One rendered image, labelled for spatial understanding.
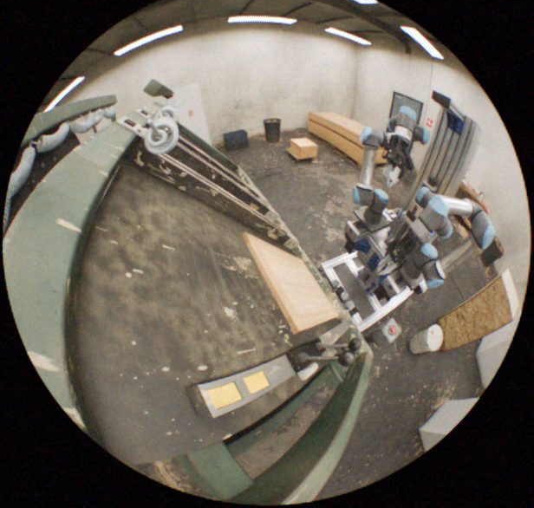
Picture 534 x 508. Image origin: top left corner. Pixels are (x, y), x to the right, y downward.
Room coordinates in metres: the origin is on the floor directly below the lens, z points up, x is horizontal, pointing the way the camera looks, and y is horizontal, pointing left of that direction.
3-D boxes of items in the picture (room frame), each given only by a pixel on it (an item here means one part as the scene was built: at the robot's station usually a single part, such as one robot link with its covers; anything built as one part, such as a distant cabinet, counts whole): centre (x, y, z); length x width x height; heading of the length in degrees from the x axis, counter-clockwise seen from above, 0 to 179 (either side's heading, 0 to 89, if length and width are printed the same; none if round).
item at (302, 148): (3.88, -0.95, 0.20); 0.61 x 0.53 x 0.40; 16
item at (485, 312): (-0.35, -2.30, 0.63); 0.50 x 0.42 x 1.25; 179
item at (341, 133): (4.62, -2.41, 0.39); 2.46 x 1.05 x 0.78; 16
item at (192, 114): (4.32, 1.47, 1.03); 0.61 x 0.58 x 2.05; 16
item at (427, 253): (0.33, -0.93, 1.20); 0.13 x 0.12 x 0.14; 171
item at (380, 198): (0.82, -0.79, 1.20); 0.13 x 0.12 x 0.14; 72
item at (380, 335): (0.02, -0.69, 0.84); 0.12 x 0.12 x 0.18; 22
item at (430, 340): (-0.28, -1.69, 0.24); 0.32 x 0.30 x 0.47; 16
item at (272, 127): (5.07, -0.41, 0.33); 0.52 x 0.51 x 0.65; 16
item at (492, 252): (0.36, -4.99, 0.34); 0.53 x 0.51 x 0.68; 106
